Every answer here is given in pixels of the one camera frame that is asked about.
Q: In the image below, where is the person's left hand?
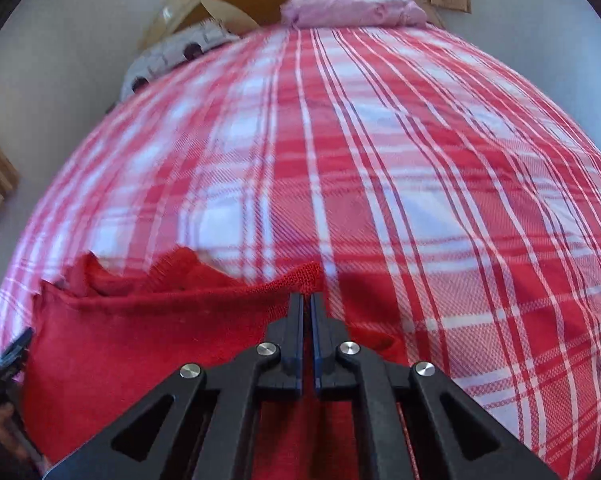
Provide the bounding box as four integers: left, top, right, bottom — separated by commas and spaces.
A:
0, 402, 44, 468

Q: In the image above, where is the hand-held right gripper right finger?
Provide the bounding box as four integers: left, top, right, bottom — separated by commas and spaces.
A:
309, 292, 563, 480

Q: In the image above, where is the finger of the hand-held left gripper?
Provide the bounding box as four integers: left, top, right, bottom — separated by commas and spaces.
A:
0, 329, 34, 368

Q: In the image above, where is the pink floral pillow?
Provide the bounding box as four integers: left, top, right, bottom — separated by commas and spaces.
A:
280, 0, 428, 28

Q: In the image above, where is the grey patterned pillow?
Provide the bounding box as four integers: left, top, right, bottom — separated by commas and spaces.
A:
119, 19, 241, 101

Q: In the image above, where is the red plaid bed sheet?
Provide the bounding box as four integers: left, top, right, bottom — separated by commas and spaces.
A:
0, 25, 601, 480

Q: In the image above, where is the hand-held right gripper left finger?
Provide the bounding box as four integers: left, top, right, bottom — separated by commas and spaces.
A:
45, 292, 306, 480

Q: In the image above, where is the red beaded knit sweater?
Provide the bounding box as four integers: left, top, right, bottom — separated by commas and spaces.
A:
20, 247, 411, 480

